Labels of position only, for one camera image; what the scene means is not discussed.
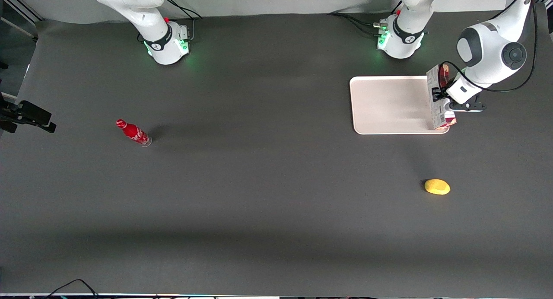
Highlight red tartan cookie box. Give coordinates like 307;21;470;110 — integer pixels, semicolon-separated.
426;64;457;131

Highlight beige rectangular tray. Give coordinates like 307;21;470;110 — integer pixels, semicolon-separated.
350;76;450;135

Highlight yellow lemon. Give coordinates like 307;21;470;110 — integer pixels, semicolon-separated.
424;178;451;196

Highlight red cola bottle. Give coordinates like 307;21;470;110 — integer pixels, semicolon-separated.
116;119;153;148

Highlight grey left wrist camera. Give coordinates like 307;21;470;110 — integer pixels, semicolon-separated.
449;101;486;113

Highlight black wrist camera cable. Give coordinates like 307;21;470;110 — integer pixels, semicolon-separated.
439;0;540;94

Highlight aluminium frame rail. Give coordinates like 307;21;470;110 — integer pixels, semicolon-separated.
0;0;44;24

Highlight black left arm base cables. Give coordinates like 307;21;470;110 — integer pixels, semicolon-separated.
327;12;388;37

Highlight black arm base cables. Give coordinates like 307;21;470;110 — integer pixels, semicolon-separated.
327;12;388;37
164;0;203;41

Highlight black cable at table edge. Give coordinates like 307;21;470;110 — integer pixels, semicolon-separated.
43;279;100;299

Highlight black right arm base cables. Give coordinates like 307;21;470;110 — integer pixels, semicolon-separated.
164;0;203;41

